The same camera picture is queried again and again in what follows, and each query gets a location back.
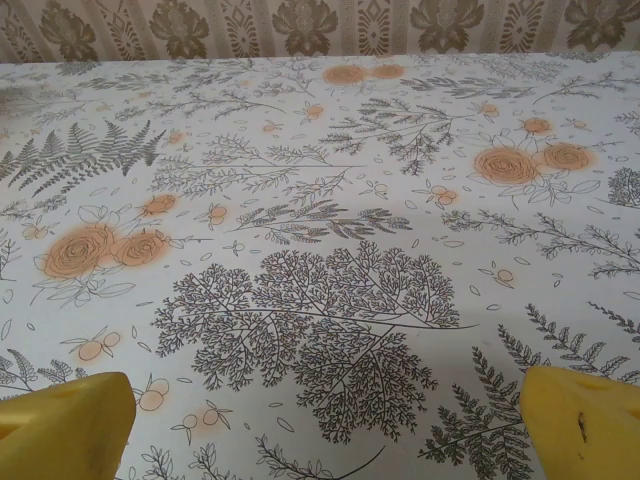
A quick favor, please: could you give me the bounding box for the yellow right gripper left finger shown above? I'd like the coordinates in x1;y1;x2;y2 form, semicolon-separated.
0;371;138;480

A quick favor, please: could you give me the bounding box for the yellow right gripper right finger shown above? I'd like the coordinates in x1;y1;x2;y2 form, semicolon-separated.
521;366;640;480

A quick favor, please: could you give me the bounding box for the floral patterned tablecloth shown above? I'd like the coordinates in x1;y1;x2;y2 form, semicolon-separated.
0;49;640;480

